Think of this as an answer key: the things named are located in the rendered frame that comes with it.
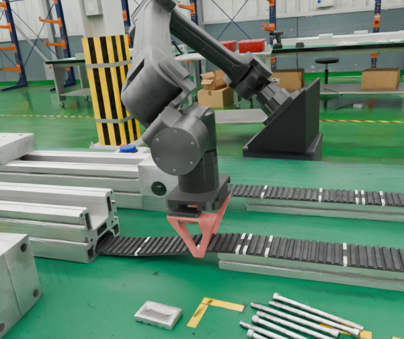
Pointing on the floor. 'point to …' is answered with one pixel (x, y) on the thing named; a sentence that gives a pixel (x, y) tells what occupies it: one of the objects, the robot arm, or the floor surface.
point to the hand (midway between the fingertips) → (204, 242)
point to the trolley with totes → (236, 117)
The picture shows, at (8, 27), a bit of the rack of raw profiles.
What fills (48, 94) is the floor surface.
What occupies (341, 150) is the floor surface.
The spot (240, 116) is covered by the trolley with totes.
